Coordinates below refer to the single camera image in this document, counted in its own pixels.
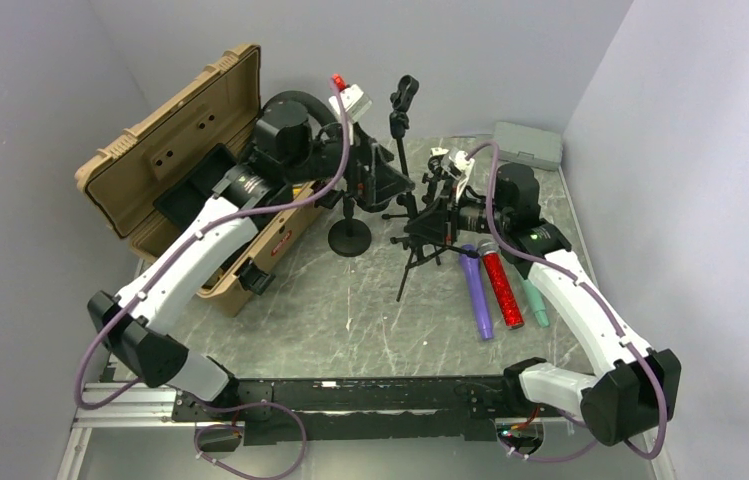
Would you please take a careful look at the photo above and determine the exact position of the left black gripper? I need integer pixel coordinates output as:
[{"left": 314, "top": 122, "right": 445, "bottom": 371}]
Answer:
[{"left": 283, "top": 115, "right": 414, "bottom": 205}]

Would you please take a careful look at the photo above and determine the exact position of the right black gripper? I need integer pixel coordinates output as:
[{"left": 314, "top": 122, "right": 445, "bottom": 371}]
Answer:
[{"left": 405, "top": 179, "right": 511, "bottom": 245}]

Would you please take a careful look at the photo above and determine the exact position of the purple microphone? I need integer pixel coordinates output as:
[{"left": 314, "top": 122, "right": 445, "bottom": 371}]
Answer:
[{"left": 459, "top": 244, "right": 494, "bottom": 341}]

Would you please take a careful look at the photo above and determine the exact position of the red glitter microphone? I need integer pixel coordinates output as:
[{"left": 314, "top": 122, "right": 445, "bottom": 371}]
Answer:
[{"left": 477, "top": 239, "right": 524, "bottom": 329}]

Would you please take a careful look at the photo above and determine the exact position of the black round base mic stand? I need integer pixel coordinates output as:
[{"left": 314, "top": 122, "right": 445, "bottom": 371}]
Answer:
[{"left": 327, "top": 192, "right": 372, "bottom": 258}]

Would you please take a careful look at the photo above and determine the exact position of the black tripod stand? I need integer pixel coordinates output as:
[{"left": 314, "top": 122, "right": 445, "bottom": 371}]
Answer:
[{"left": 389, "top": 74, "right": 464, "bottom": 301}]

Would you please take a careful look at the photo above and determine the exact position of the mint green microphone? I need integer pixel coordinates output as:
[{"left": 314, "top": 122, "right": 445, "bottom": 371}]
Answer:
[{"left": 521, "top": 279, "right": 550, "bottom": 328}]

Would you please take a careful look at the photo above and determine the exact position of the black tripod stand shock mount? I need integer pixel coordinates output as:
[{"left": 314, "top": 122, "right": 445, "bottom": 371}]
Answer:
[{"left": 381, "top": 147, "right": 459, "bottom": 270}]

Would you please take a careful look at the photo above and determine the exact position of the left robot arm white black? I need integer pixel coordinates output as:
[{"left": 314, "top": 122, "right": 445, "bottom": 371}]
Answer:
[{"left": 89, "top": 87, "right": 413, "bottom": 420}]

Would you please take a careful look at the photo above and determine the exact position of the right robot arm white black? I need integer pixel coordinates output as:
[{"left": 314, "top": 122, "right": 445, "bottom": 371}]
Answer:
[{"left": 404, "top": 163, "right": 681, "bottom": 458}]

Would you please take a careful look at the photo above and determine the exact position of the grey plastic case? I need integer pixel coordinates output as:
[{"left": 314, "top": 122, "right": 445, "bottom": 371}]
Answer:
[{"left": 493, "top": 121, "right": 563, "bottom": 171}]

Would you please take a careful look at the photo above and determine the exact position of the black tray in case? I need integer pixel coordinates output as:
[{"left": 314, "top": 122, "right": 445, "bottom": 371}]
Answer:
[{"left": 153, "top": 143, "right": 236, "bottom": 232}]

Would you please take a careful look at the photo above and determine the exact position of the tan plastic tool case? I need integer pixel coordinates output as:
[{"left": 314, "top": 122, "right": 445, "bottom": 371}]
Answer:
[{"left": 74, "top": 43, "right": 340, "bottom": 319}]

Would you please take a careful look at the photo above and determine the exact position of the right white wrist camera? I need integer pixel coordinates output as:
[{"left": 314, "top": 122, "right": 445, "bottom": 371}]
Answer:
[{"left": 443, "top": 150, "right": 475, "bottom": 202}]

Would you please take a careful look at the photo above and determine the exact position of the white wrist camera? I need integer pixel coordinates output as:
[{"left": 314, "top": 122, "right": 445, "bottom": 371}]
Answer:
[
  {"left": 328, "top": 74, "right": 372, "bottom": 124},
  {"left": 443, "top": 150, "right": 475, "bottom": 202}
]

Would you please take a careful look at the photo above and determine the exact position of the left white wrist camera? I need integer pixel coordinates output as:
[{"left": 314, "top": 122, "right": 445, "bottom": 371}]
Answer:
[{"left": 328, "top": 74, "right": 372, "bottom": 124}]

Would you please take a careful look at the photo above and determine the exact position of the black corrugated hose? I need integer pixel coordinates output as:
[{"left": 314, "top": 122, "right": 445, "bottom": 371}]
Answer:
[{"left": 261, "top": 90, "right": 342, "bottom": 130}]

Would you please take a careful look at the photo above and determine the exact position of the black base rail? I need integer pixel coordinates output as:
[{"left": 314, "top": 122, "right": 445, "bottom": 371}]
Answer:
[{"left": 171, "top": 375, "right": 555, "bottom": 446}]

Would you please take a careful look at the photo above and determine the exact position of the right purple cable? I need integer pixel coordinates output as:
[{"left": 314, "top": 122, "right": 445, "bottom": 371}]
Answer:
[{"left": 466, "top": 140, "right": 669, "bottom": 464}]

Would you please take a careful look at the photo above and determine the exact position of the purple cable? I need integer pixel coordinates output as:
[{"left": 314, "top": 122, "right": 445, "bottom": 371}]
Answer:
[
  {"left": 466, "top": 140, "right": 669, "bottom": 464},
  {"left": 73, "top": 78, "right": 353, "bottom": 410}
]

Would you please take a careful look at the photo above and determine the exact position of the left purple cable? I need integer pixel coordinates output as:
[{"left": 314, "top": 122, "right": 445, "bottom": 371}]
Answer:
[{"left": 73, "top": 78, "right": 353, "bottom": 410}]

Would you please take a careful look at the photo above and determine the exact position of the purple loop cable base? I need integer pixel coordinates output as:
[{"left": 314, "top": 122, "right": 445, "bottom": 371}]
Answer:
[{"left": 193, "top": 401, "right": 308, "bottom": 479}]

